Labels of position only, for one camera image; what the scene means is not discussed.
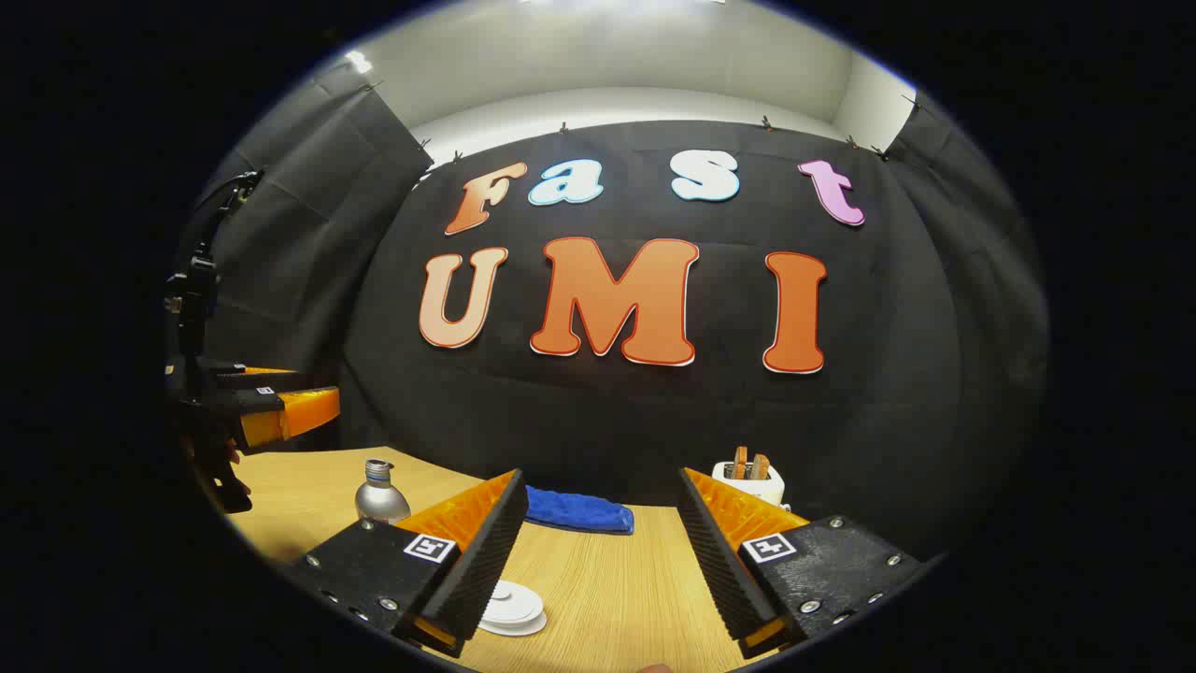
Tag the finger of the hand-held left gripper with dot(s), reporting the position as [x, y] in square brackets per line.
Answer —
[266, 379]
[299, 411]

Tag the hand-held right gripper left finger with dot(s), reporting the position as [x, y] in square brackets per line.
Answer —
[491, 561]

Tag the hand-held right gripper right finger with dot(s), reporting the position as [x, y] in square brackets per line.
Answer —
[715, 561]

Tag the white teacup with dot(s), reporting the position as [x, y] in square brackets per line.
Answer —
[523, 617]

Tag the silver water bottle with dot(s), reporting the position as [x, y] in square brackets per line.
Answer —
[381, 500]

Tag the white saucer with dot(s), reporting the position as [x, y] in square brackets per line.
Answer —
[528, 630]

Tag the white toaster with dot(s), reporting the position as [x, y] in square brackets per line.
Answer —
[761, 488]

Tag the brown toast slice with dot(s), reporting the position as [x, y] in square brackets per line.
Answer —
[740, 463]
[760, 466]

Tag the blue towel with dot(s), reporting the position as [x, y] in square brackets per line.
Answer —
[579, 511]

